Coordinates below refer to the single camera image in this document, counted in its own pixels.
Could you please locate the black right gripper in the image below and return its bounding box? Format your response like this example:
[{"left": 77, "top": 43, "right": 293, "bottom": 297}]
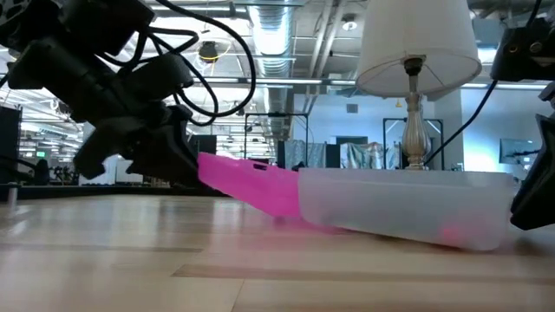
[{"left": 490, "top": 16, "right": 555, "bottom": 110}]

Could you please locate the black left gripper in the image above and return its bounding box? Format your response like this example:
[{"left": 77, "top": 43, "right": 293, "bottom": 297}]
[{"left": 6, "top": 36, "right": 201, "bottom": 188}]

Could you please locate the clear supply box pink lid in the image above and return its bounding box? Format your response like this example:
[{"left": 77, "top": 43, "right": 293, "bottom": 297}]
[{"left": 197, "top": 151, "right": 516, "bottom": 253}]

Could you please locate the black monitor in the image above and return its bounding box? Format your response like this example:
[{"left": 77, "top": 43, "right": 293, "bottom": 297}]
[{"left": 189, "top": 134, "right": 218, "bottom": 156}]

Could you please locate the white monitor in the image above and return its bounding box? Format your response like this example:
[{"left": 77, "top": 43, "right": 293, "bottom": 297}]
[{"left": 499, "top": 138, "right": 542, "bottom": 166}]

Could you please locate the white shade silver table lamp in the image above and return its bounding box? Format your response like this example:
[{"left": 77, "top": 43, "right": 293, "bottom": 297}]
[{"left": 355, "top": 0, "right": 483, "bottom": 172}]

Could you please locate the patterned fabric cover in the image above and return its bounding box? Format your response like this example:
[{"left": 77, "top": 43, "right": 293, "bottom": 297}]
[
  {"left": 340, "top": 142, "right": 404, "bottom": 171},
  {"left": 284, "top": 139, "right": 327, "bottom": 170}
]

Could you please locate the black cabinet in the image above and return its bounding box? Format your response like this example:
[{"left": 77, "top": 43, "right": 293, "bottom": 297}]
[{"left": 0, "top": 106, "right": 23, "bottom": 185}]

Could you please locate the black aluminium table frame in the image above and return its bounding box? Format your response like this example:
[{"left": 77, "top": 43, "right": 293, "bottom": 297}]
[{"left": 0, "top": 184, "right": 229, "bottom": 201}]

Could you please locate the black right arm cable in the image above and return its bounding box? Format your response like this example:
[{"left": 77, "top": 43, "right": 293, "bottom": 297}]
[{"left": 427, "top": 79, "right": 499, "bottom": 166}]

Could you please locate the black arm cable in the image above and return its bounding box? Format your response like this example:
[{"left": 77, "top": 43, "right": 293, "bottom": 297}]
[
  {"left": 427, "top": 79, "right": 499, "bottom": 166},
  {"left": 98, "top": 0, "right": 258, "bottom": 127}
]

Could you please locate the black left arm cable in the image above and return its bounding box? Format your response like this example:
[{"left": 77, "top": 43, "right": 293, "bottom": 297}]
[{"left": 98, "top": 0, "right": 258, "bottom": 127}]

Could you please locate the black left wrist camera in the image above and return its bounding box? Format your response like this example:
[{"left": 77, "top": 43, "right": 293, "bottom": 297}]
[{"left": 58, "top": 0, "right": 156, "bottom": 57}]

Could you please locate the silver ventilation duct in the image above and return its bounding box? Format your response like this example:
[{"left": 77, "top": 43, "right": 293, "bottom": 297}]
[{"left": 246, "top": 0, "right": 304, "bottom": 144}]

